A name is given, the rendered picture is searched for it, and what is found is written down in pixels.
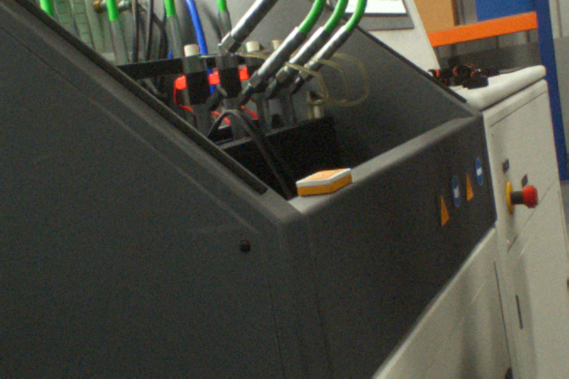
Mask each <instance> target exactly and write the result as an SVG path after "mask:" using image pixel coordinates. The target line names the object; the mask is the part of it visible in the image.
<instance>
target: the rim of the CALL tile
mask: <svg viewBox="0 0 569 379"><path fill-rule="evenodd" d="M318 173H321V172H318ZM315 174H317V173H315ZM315 174H313V175H315ZM349 174H351V169H350V168H347V169H345V170H343V171H341V172H339V173H337V174H335V175H333V176H331V177H329V178H327V179H314V180H306V181H302V180H304V179H302V180H300V181H298V182H296V186H297V188H300V187H309V186H318V185H327V184H332V183H334V182H336V181H338V180H339V179H342V178H344V177H345V176H347V175H349ZM313 175H311V176H313ZM311 176H309V177H307V178H310V177H311ZM307 178H306V179H307Z"/></svg>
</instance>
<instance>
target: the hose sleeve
mask: <svg viewBox="0 0 569 379"><path fill-rule="evenodd" d="M278 1H279V0H257V1H256V2H255V3H254V5H253V6H252V7H251V8H250V10H249V11H248V12H247V13H246V15H245V16H244V17H243V18H242V19H241V20H240V22H239V23H237V25H236V27H235V28H234V29H233V30H232V31H231V32H230V33H231V36H232V37H233V38H234V39H235V40H236V41H238V42H243V41H244V40H245V39H246V38H247V37H248V36H249V35H250V34H251V32H252V31H254V29H255V28H256V26H257V25H258V24H259V23H260V22H261V20H262V19H263V18H264V17H265V16H266V14H267V13H268V12H269V11H270V10H271V8H272V7H274V6H275V4H276V2H278Z"/></svg>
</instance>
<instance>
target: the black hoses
mask: <svg viewBox="0 0 569 379"><path fill-rule="evenodd" d="M129 6H130V7H131V8H132V7H133V53H132V63H138V52H139V7H140V8H142V9H143V10H144V11H145V12H146V13H147V24H146V46H145V55H144V62H149V61H150V52H151V44H152V21H154V22H155V23H156V25H157V27H158V29H159V33H158V39H157V50H156V57H155V61H156V60H161V54H162V60H163V59H167V58H168V36H167V32H166V30H165V25H166V18H167V13H166V8H165V2H164V0H163V6H162V13H161V20H160V19H159V18H158V17H157V16H156V15H155V13H154V12H153V0H148V6H147V5H145V4H144V3H143V2H142V1H140V0H132V1H130V2H129ZM162 49H163V52H162ZM164 81H165V76H161V77H159V83H158V88H156V84H157V77H154V78H152V81H150V80H149V79H142V80H141V87H143V88H144V89H146V86H148V88H149V89H150V90H149V93H151V94H152V95H153V96H155V97H156V98H157V99H158V100H159V101H163V104H164V105H165V106H168V103H169V96H168V93H164V94H163V87H164Z"/></svg>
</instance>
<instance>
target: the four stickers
mask: <svg viewBox="0 0 569 379"><path fill-rule="evenodd" d="M474 161H475V168H476V175H477V181H478V188H479V187H480V186H482V185H483V184H484V182H483V169H482V163H481V156H479V157H477V158H475V159H474ZM463 178H464V184H465V190H466V196H467V203H468V202H469V201H470V200H471V199H472V198H473V197H474V196H473V190H472V179H471V173H470V168H469V169H467V170H466V171H464V172H463ZM450 182H451V188H452V194H453V200H454V206H455V210H456V209H457V208H458V207H459V206H460V205H461V204H462V199H461V189H460V183H459V178H458V172H457V173H456V174H455V175H454V176H452V177H451V178H450ZM436 197H437V202H438V208H439V218H440V223H441V228H443V227H444V225H445V224H446V223H447V222H448V221H449V220H450V216H449V211H448V206H447V200H446V194H445V187H444V188H443V189H442V190H441V191H440V192H439V193H438V194H437V195H436Z"/></svg>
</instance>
